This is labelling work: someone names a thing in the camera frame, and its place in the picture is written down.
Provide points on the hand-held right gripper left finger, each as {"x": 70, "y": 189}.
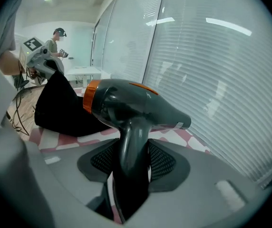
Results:
{"x": 69, "y": 167}

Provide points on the red white checkered tablecloth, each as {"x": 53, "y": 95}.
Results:
{"x": 64, "y": 141}

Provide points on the black fabric bag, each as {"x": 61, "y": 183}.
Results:
{"x": 60, "y": 113}

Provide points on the person's left forearm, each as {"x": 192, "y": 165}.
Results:
{"x": 10, "y": 64}

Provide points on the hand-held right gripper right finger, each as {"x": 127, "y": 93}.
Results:
{"x": 202, "y": 189}

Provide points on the white table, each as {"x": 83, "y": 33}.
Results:
{"x": 83, "y": 70}

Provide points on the black orange hair dryer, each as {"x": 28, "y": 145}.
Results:
{"x": 131, "y": 103}

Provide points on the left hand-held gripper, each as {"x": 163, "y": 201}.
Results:
{"x": 32, "y": 53}

